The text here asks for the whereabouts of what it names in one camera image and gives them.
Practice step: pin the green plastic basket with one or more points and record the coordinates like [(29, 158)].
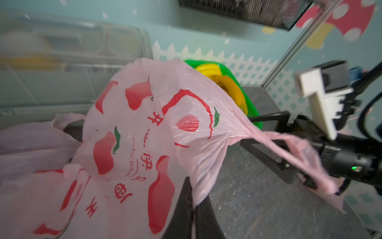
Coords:
[(211, 91)]

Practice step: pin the bananas in green basket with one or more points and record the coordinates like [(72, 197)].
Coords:
[(213, 72)]

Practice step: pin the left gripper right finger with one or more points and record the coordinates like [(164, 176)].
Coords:
[(206, 223)]

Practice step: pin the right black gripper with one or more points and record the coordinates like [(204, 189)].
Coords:
[(348, 157)]

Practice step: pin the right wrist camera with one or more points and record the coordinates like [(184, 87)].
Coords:
[(326, 87)]

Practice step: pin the clear plastic storage box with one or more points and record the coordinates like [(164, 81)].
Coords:
[(52, 65)]

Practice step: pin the black wire mesh basket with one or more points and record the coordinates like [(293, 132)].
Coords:
[(280, 14)]

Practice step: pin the pink plastic bags pile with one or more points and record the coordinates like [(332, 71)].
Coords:
[(35, 146)]

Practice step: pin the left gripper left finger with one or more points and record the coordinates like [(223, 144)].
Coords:
[(180, 226)]

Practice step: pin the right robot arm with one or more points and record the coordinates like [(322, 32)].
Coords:
[(351, 102)]

